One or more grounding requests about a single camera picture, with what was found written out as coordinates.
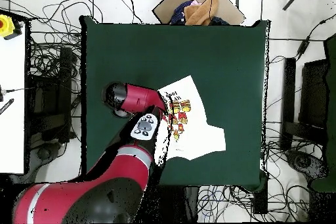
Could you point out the white printed t-shirt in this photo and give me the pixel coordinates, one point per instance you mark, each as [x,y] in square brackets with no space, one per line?
[199,134]

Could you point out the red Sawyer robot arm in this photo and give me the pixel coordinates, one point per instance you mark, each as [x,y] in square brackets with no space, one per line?
[139,98]

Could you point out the dark green table cloth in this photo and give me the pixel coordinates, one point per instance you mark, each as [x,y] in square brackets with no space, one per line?
[210,50]

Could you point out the blue dotted garment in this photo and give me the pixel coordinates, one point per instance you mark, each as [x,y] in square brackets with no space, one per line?
[179,13]

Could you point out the dark blue garment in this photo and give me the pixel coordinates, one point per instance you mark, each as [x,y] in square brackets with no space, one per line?
[219,21]

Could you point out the cardboard box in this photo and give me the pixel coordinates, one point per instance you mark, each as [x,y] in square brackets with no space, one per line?
[168,6]

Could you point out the orange towel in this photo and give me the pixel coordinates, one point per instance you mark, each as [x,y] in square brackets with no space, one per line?
[202,11]

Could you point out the black box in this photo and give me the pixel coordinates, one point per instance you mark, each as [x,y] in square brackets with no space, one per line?
[260,203]

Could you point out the white table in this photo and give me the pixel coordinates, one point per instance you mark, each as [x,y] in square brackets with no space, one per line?
[11,134]

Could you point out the black ribbed strip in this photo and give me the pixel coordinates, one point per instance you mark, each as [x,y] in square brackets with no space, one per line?
[6,106]

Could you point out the yellow emergency stop button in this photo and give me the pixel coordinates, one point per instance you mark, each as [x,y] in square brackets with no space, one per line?
[6,27]

